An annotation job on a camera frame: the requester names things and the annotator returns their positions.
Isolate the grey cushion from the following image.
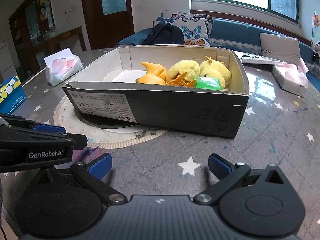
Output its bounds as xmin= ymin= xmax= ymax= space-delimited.
xmin=260 ymin=33 xmax=301 ymax=65

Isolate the white tissue pack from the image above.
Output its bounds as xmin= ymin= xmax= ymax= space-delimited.
xmin=44 ymin=48 xmax=84 ymax=87

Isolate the blue patterned tissue box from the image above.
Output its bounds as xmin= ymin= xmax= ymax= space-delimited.
xmin=0 ymin=76 xmax=27 ymax=114

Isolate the green plastic toy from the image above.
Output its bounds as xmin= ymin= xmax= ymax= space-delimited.
xmin=195 ymin=76 xmax=222 ymax=91

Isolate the white remote control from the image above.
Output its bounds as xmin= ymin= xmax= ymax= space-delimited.
xmin=241 ymin=54 xmax=284 ymax=65

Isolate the pink tissue pack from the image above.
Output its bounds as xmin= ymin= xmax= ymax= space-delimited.
xmin=272 ymin=58 xmax=309 ymax=97

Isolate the blue sofa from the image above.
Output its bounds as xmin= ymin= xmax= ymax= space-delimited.
xmin=117 ymin=17 xmax=320 ymax=92

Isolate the dark wooden cabinet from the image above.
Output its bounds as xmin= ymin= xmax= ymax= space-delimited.
xmin=9 ymin=0 xmax=87 ymax=81

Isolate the butterfly print pillow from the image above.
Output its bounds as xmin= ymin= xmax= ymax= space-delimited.
xmin=153 ymin=10 xmax=214 ymax=47

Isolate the dark wooden door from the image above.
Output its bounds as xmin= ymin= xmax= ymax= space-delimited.
xmin=81 ymin=0 xmax=135 ymax=50

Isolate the orange rubber toy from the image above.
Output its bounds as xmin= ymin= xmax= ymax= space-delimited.
xmin=136 ymin=62 xmax=167 ymax=85

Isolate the cardboard shoe box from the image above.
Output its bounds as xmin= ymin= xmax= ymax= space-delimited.
xmin=63 ymin=45 xmax=249 ymax=138

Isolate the dark backpack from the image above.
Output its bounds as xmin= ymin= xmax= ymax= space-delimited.
xmin=143 ymin=23 xmax=184 ymax=45

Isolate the yellow plush chick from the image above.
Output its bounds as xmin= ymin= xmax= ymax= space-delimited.
xmin=166 ymin=56 xmax=232 ymax=90

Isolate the grey star table mat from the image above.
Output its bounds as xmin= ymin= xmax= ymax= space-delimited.
xmin=0 ymin=47 xmax=320 ymax=240

